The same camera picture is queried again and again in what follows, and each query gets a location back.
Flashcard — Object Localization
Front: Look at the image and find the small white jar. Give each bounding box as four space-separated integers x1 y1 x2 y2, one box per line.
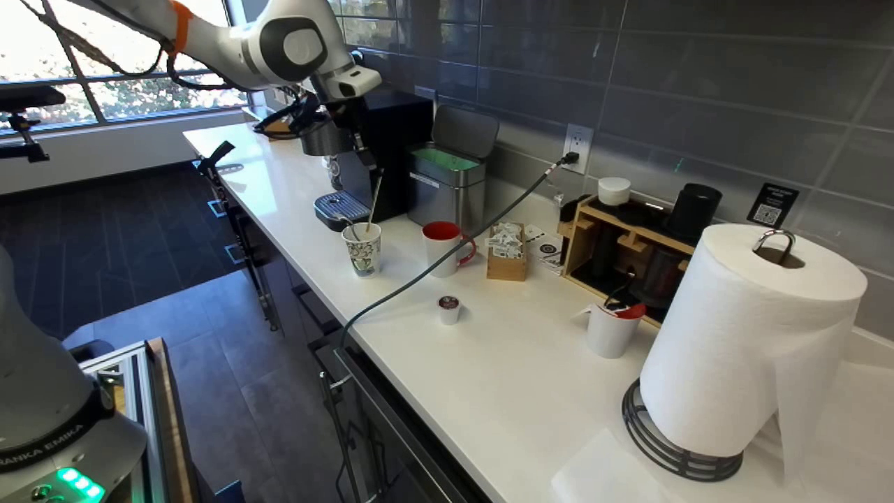
596 174 634 210

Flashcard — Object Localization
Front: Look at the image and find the white mug red inside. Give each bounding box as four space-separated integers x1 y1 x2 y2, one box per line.
420 218 467 280

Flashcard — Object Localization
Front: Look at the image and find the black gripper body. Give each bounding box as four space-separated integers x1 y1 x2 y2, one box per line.
319 92 377 146

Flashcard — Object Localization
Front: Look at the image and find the white wall outlet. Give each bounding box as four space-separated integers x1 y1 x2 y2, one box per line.
561 119 597 176

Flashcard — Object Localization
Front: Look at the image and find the small wooden packet box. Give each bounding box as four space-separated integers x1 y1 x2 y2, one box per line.
484 220 541 285

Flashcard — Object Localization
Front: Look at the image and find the white paper towel roll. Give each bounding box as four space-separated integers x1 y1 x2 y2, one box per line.
636 220 873 485

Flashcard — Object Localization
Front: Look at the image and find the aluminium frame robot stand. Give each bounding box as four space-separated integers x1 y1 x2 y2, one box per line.
75 336 202 503

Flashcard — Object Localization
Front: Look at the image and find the metal spoon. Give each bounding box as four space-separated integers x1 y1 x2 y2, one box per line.
364 165 389 232

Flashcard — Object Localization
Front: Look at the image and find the stainless steel box open lid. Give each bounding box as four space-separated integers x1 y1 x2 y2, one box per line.
405 99 502 236

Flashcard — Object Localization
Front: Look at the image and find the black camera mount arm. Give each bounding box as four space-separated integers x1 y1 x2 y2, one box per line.
0 81 69 167

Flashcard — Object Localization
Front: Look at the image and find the patterned white paper cup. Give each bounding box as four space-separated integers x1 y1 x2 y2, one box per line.
342 218 385 280

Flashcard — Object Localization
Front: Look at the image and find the black wire towel holder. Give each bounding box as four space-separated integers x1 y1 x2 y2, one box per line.
617 227 801 484

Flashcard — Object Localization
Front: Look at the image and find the single coffee pod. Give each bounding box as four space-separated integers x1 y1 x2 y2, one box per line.
434 292 467 327

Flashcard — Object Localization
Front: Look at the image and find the black silver Keurig coffee machine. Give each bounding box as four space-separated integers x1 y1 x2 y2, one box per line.
300 87 435 232

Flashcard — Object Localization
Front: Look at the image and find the white cup holding utensils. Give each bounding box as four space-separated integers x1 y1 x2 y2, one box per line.
583 292 649 364

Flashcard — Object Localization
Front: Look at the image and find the black canister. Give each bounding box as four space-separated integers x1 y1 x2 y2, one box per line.
671 181 727 249

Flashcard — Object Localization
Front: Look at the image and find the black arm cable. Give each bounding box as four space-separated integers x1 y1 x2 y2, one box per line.
16 0 247 94

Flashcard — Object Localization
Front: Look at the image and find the dark wood counter cabinet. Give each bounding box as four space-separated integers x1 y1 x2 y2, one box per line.
191 136 491 503

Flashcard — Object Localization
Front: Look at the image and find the thin power cable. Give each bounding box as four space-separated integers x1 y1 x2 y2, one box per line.
342 150 583 330

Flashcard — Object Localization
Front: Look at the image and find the wooden condiment organizer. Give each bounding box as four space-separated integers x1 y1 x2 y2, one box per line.
560 193 699 327

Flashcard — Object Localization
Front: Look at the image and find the orange strap on arm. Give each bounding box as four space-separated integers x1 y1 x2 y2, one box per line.
164 0 195 55

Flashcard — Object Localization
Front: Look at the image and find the black QR code sign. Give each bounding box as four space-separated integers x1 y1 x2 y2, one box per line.
745 179 801 232

